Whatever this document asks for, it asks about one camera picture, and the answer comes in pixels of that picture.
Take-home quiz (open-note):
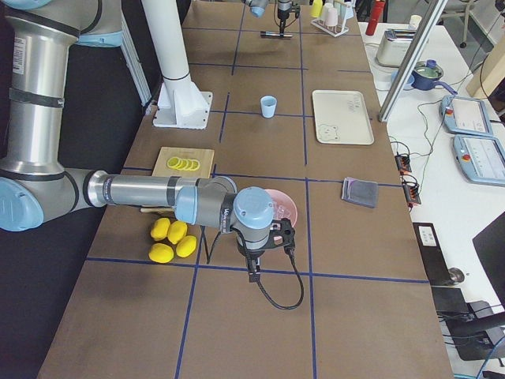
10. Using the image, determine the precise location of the blue bowl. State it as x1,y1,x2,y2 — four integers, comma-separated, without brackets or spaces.
391,70,415,91

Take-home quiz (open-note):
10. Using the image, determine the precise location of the cream toaster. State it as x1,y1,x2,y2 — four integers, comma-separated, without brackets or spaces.
376,28,416,67

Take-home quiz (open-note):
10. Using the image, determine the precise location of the whole yellow lemon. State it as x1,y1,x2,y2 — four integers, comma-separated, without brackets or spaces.
167,220,188,245
176,235,197,258
148,243,174,264
150,217,171,241

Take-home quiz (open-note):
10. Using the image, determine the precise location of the white wire cup rack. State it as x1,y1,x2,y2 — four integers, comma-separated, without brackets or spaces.
310,0,356,37

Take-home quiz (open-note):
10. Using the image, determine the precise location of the red bottle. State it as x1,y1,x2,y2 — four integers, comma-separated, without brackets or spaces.
365,0,386,36

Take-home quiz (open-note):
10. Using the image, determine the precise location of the lemon slices row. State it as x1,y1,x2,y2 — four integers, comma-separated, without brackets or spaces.
166,156,200,171

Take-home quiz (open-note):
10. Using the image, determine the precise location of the aluminium frame post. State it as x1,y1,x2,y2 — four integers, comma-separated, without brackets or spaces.
378,0,448,122

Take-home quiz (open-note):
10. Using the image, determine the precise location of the pink cup on rack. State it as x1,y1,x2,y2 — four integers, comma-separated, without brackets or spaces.
321,7,339,28

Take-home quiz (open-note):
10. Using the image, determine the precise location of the clear ice cubes pile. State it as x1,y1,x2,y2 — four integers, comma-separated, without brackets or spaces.
273,201,292,220

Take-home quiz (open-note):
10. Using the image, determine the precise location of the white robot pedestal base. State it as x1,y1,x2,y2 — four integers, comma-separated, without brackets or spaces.
143,1,212,129

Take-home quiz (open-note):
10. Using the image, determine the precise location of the yellow cup on rack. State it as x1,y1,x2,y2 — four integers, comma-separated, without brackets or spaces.
310,0,323,18

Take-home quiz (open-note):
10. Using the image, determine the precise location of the grey folded cloth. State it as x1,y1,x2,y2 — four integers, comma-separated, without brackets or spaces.
342,177,379,208

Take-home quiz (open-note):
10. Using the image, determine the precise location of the wooden cutting board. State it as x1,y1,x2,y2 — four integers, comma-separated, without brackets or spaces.
151,147,214,178

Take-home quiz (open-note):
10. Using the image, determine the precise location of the teach pendant tablet near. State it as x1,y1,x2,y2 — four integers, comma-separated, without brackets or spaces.
453,134,504,186

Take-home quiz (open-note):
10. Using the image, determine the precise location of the light blue plastic cup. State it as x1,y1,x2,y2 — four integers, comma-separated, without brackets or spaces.
260,96,277,118

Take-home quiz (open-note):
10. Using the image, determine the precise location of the teach pendant tablet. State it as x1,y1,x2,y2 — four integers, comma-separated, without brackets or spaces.
453,134,504,186
440,95,493,137

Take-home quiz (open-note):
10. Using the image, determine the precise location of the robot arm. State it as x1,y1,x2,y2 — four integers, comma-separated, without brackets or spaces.
242,0,301,39
1,46,301,296

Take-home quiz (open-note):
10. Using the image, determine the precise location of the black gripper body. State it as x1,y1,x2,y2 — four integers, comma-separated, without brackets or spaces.
235,218,295,259
276,0,299,19

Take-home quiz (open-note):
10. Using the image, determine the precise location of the pink bowl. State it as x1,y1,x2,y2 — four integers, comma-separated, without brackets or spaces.
265,189,298,227

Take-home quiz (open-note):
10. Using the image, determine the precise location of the black power strip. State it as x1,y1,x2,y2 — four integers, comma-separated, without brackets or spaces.
395,154,421,208

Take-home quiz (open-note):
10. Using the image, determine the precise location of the teach pendant tablet far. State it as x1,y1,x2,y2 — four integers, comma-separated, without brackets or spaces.
440,95,493,137

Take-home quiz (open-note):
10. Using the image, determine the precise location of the cream bear serving tray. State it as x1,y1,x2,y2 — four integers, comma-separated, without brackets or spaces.
312,90,374,145

